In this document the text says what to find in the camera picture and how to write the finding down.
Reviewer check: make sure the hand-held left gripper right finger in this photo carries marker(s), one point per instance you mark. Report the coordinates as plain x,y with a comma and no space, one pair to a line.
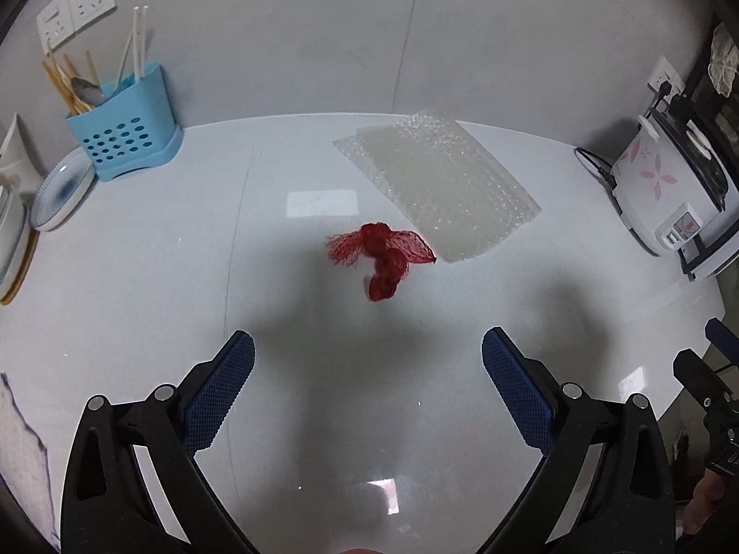
517,386

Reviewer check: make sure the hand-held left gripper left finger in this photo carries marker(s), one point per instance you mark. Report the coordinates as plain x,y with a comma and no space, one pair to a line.
222,392

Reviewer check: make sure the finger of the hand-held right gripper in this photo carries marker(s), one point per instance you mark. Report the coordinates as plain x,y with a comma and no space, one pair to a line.
721,334
693,372

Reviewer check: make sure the red mesh net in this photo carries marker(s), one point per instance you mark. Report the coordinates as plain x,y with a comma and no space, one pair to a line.
384,248

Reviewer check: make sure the person's right hand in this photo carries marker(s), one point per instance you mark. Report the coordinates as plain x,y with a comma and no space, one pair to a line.
707,502

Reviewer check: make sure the white box with dark trim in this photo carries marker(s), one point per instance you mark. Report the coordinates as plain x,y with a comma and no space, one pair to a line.
713,248

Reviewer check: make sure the white floral rice cooker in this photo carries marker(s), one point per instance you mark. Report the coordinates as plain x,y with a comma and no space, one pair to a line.
652,179

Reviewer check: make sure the white cloth with purple edge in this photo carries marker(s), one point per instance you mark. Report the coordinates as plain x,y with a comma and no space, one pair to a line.
23,461

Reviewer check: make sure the clear bubble wrap sheet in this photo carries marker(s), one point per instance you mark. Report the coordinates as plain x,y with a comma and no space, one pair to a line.
439,190

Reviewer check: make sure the dark rack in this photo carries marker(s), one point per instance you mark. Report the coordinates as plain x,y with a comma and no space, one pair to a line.
707,109

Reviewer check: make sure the round wooden coaster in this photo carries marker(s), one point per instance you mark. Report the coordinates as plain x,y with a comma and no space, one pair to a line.
24,277

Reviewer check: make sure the blue patterned plate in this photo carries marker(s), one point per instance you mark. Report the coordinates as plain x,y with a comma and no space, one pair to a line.
63,190

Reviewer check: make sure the hanging white cloth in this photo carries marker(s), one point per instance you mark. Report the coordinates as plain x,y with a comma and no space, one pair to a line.
724,57

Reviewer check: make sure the blue perforated utensil holder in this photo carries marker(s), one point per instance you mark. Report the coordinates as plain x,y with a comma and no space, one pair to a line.
124,127

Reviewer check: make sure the white angular vase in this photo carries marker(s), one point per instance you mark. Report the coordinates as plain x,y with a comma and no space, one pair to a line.
14,156

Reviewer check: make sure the metal spoon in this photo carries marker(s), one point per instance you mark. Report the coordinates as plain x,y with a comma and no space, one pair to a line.
86,91

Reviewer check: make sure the white chopstick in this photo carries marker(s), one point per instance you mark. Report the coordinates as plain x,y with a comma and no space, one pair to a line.
144,40
137,40
124,56

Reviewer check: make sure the white wall socket with plug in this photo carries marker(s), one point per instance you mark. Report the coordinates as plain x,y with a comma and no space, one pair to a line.
664,72

